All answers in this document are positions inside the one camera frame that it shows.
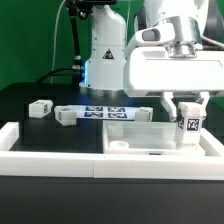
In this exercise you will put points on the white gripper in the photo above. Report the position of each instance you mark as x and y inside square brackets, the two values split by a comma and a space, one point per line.
[150, 72]

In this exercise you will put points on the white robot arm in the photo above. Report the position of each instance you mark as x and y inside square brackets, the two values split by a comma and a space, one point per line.
[180, 26]

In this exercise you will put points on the AprilTag sheet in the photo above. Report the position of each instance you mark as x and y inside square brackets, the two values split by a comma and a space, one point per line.
[104, 112]

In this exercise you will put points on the white U-shaped fence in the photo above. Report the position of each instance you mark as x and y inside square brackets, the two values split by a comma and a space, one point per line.
[17, 163]

